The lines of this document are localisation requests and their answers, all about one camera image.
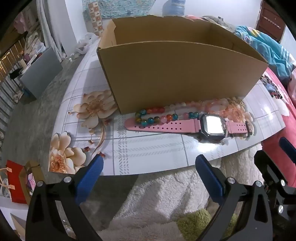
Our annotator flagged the red gift bag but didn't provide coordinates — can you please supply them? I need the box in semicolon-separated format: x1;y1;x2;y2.
5;160;28;205

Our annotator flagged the white fluffy rug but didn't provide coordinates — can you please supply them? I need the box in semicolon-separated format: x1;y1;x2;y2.
96;144;266;241

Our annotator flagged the brown wooden door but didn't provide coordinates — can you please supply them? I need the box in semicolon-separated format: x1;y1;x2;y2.
255;1;287;42

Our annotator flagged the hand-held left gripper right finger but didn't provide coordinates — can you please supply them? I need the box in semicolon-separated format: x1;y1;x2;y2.
195;155;274;241

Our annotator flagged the green fluffy rug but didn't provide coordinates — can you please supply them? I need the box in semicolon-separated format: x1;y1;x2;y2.
177;209;238;241

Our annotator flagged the blue water jug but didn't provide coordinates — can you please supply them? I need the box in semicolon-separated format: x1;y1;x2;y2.
162;0;186;16

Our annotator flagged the grey panel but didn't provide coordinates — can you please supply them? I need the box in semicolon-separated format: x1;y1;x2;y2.
20;46;63;100

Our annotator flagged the white plastic bag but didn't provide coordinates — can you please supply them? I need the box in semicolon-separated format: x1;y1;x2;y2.
74;32;100;55

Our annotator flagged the multicoloured beaded bracelet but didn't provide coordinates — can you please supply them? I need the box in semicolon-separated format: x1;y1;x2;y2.
135;106;200;127

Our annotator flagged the grey brown cloth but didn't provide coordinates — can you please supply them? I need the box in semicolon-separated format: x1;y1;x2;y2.
201;15;234;28

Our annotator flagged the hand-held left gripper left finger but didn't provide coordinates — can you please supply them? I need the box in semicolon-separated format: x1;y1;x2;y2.
25;154;104;241

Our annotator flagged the pink hanging garment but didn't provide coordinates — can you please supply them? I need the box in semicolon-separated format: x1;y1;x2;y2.
14;11;30;32

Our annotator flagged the teal patterned cloth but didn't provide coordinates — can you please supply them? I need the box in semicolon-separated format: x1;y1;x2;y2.
82;0;158;36

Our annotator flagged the teal blanket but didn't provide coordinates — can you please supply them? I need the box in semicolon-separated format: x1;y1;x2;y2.
235;25;296;80

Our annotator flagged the small open cardboard box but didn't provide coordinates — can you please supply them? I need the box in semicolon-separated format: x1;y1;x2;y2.
18;161;47;205

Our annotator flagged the pale pink beaded bracelet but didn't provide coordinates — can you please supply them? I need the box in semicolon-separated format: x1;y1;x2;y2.
170;98;229;116

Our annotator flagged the brown cardboard box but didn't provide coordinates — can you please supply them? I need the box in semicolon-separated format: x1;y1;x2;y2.
97;15;269;114

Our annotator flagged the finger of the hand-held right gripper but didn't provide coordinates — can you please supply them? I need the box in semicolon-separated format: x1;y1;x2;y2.
279;137;296;161
254;150;296;223

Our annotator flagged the pink strap wrist watch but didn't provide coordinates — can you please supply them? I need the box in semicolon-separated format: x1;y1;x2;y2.
125;113;255;144

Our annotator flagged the white curtain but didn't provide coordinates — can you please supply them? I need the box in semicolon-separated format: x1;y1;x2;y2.
37;0;67;62

